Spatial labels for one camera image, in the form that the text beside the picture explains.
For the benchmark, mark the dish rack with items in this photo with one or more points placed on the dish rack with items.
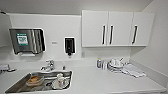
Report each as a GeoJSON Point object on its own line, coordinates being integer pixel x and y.
{"type": "Point", "coordinates": [6, 68]}

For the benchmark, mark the black soap dispenser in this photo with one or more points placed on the black soap dispenser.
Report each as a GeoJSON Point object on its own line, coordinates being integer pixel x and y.
{"type": "Point", "coordinates": [69, 45]}

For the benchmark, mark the small blue white bottle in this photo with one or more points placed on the small blue white bottle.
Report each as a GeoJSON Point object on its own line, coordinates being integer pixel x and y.
{"type": "Point", "coordinates": [99, 62]}

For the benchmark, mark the chrome faucet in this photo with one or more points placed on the chrome faucet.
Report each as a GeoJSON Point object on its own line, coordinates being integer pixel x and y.
{"type": "Point", "coordinates": [49, 65]}

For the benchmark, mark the white cup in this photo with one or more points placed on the white cup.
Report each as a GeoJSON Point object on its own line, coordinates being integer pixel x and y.
{"type": "Point", "coordinates": [60, 81]}

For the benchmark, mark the steel paper towel dispenser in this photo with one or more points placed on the steel paper towel dispenser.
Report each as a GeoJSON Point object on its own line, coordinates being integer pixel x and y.
{"type": "Point", "coordinates": [33, 40]}

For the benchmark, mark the white cloth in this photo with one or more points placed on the white cloth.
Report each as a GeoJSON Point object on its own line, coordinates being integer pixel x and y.
{"type": "Point", "coordinates": [133, 70]}

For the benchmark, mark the stack of white dishes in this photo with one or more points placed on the stack of white dishes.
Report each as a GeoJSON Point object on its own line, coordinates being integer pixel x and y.
{"type": "Point", "coordinates": [114, 63]}

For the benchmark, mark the white three-door wall cabinet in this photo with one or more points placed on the white three-door wall cabinet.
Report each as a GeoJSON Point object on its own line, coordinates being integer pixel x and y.
{"type": "Point", "coordinates": [118, 23]}

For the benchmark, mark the stainless steel sink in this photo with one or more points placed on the stainless steel sink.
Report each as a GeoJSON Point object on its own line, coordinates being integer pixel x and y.
{"type": "Point", "coordinates": [16, 87]}

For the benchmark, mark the orange bowl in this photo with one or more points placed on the orange bowl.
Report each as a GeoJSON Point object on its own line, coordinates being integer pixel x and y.
{"type": "Point", "coordinates": [34, 80]}

